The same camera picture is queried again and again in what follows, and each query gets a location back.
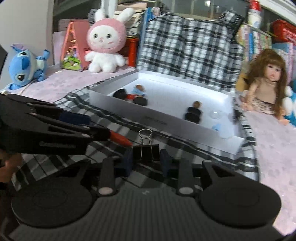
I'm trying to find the red crayon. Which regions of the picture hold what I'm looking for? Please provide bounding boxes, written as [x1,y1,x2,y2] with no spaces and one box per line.
[126,94,135,100]
[110,131,132,147]

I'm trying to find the black binder clip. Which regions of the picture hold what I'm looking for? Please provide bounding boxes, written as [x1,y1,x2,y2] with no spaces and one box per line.
[132,128,160,169]

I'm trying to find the small blue clip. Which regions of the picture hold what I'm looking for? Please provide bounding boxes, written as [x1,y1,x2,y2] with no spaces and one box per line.
[212,123,223,132]

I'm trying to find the brown acorn small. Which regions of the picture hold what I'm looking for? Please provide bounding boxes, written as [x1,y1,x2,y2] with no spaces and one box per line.
[193,101,201,109]

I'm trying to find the brown acorn large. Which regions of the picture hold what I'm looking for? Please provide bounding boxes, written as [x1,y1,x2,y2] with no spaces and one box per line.
[135,84,144,92]

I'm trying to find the black round lid disc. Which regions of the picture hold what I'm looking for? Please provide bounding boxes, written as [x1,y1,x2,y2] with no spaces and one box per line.
[133,96,148,106]

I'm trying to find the large blue plastic clip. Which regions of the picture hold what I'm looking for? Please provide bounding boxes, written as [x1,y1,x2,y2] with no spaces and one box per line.
[132,87,146,96]

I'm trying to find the person hand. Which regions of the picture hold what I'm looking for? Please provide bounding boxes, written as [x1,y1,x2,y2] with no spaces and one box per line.
[1,151,23,183]

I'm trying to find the blue Stitch plush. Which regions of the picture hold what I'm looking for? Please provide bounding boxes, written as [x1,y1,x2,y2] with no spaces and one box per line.
[4,44,50,90]

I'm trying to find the white cardboard box tray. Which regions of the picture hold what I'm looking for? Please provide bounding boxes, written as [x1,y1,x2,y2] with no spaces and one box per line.
[89,70,245,155]

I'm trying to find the binder clip on box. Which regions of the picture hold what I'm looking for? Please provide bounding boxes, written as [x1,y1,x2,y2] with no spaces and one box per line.
[233,109,241,123]

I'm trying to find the pink triangular toy house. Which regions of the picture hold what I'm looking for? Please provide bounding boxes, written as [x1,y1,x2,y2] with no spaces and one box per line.
[60,19,90,71]

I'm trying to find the pink snowflake tablecloth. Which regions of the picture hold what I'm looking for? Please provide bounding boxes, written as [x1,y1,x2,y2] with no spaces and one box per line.
[12,66,295,235]

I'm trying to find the pink white bunny plush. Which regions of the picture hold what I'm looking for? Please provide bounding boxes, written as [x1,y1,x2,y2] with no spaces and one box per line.
[85,8,133,73]

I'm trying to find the red metal can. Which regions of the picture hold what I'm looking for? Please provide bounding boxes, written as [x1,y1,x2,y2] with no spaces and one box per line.
[125,38,139,67]

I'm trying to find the black white plaid cloth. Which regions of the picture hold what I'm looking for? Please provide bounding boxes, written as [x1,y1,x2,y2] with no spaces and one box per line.
[12,10,260,190]

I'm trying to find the blue Doraemon plush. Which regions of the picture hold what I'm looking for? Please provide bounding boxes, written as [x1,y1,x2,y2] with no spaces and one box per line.
[282,80,296,126]

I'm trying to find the brown haired baby doll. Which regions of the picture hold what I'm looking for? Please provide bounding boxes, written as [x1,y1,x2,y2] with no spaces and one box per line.
[240,49,289,125]

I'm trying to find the stack of books left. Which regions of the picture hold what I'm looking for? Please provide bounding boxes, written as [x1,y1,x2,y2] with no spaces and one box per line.
[114,1,148,38]

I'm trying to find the row of books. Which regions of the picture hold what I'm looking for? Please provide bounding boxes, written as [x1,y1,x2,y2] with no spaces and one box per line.
[236,23,295,83]

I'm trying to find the stacked paper cups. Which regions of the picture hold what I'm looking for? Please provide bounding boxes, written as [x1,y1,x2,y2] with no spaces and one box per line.
[247,0,262,29]

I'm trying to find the red plastic basket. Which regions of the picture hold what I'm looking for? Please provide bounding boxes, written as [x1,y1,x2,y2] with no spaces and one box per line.
[271,20,296,45]

